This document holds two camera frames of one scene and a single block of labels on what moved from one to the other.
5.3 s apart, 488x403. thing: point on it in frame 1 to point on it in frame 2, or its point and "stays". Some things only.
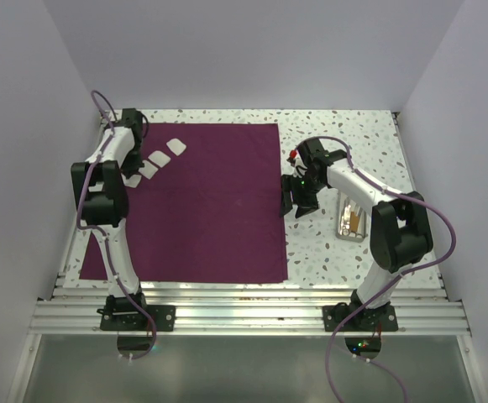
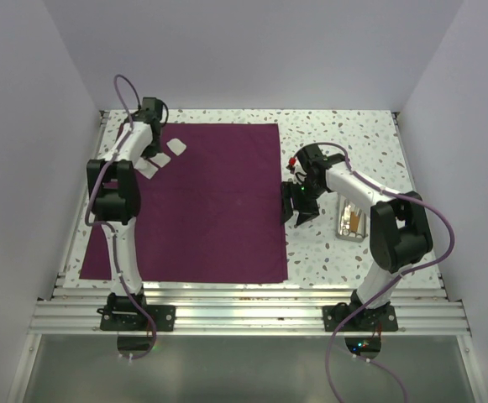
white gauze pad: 160,159 stays
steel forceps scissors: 344,223 stays
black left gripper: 131,168 to 151,152
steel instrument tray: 352,219 stays
